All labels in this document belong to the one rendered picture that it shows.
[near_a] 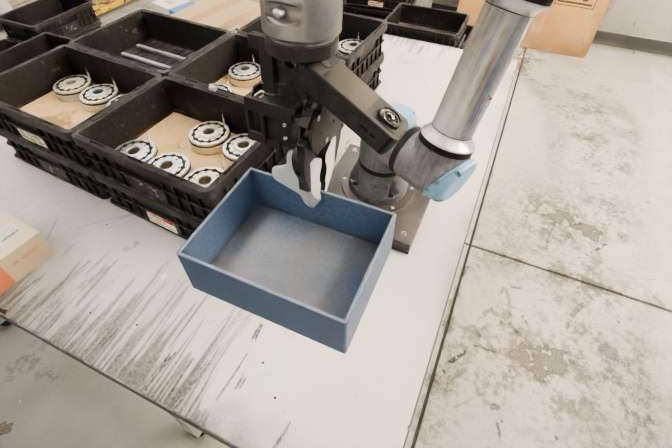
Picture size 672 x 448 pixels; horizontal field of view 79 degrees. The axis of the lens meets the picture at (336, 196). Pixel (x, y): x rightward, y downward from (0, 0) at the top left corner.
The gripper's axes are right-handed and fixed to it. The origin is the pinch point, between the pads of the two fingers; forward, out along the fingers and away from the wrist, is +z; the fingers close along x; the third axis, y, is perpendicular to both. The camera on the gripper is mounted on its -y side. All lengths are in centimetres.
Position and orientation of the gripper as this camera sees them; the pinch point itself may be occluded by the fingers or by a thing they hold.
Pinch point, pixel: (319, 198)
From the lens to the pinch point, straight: 51.5
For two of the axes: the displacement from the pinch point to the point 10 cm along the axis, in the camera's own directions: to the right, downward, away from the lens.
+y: -9.0, -3.1, 3.1
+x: -4.4, 5.8, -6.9
